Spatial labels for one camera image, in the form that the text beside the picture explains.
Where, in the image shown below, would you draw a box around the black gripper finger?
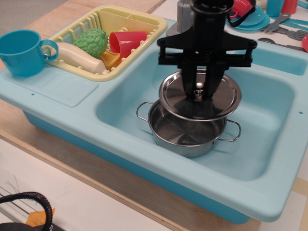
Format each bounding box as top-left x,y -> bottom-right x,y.
181,63 -> 197,97
203,63 -> 226,99

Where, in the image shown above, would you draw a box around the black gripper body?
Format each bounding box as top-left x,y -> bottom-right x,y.
157,0 -> 257,70

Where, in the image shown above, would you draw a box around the steel pot lid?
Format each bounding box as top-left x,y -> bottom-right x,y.
159,69 -> 242,122

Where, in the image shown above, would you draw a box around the grey toy faucet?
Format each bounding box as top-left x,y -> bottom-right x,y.
166,0 -> 194,37

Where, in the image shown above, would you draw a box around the pink cup on plates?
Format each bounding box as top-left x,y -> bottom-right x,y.
229,0 -> 256,20

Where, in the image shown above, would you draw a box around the stacked blue plastic plates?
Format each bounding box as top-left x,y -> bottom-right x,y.
233,6 -> 270,31

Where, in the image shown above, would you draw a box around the dark grey plastic spoon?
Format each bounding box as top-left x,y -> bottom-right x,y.
257,37 -> 307,51

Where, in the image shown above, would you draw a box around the grey plastic fork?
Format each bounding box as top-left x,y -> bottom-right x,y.
261,13 -> 291,33

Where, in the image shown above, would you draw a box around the pink plastic cup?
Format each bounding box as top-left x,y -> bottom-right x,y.
281,0 -> 298,14
109,31 -> 147,58

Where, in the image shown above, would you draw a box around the blue plastic cup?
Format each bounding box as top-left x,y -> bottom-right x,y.
266,0 -> 284,17

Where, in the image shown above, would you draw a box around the orange plastic toy piece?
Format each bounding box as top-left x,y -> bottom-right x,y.
99,50 -> 121,71

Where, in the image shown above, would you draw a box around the blue plastic utensil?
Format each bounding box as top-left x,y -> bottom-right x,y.
282,19 -> 308,28

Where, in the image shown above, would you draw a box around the pink plastic cup far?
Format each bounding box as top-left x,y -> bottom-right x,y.
281,0 -> 298,14

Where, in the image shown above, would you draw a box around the grey plastic spatula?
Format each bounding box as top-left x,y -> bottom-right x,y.
275,27 -> 308,41

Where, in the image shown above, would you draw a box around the yellow plastic dish rack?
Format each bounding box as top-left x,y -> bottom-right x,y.
50,5 -> 167,82

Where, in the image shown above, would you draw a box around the pink plate edge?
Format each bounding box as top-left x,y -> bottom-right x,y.
302,35 -> 308,52

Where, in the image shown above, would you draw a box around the green toy artichoke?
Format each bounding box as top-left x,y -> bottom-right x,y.
73,28 -> 108,58

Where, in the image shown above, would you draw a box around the light blue toy sink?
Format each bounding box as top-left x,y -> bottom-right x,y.
0,42 -> 308,224

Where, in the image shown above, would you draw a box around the cream plastic bottle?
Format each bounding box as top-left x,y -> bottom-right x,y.
50,42 -> 110,75

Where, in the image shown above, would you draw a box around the blue plastic mug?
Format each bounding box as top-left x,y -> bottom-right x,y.
0,29 -> 59,77

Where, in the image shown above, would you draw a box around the orange tape piece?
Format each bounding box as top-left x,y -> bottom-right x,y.
25,211 -> 46,227

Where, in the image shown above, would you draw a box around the steel pot with handles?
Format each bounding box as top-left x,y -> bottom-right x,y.
136,100 -> 242,158

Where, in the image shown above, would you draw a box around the black braided cable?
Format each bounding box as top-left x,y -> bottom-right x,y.
0,191 -> 53,231

